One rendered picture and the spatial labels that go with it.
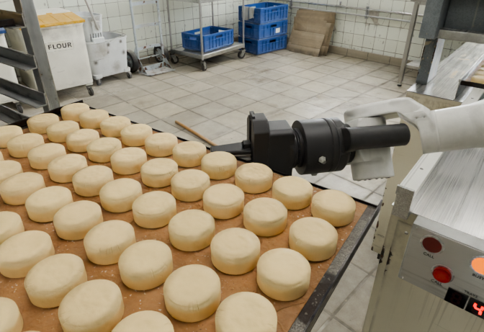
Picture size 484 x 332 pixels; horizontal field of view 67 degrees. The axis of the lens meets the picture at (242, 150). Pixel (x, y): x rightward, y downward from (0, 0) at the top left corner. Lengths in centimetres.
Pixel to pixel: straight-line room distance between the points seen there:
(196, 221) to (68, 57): 343
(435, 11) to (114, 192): 114
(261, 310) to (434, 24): 117
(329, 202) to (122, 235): 23
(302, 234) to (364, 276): 142
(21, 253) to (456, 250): 65
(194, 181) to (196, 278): 16
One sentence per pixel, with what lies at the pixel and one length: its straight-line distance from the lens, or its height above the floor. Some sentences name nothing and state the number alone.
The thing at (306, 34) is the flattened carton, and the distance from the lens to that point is 537.
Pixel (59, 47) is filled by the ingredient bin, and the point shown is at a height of 51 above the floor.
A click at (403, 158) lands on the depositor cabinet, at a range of 152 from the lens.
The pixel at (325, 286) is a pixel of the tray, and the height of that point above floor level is 100.
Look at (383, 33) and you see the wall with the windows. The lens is 506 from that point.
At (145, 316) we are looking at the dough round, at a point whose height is 102.
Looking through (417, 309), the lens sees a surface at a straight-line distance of 91.
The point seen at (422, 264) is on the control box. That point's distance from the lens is 79.
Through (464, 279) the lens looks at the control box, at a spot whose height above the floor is 77.
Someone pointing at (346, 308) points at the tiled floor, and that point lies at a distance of 167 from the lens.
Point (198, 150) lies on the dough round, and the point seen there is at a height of 102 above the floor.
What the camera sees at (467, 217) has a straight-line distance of 81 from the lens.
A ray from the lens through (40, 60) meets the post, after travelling 98.
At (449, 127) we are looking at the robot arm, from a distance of 60.
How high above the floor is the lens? 128
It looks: 29 degrees down
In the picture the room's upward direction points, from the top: straight up
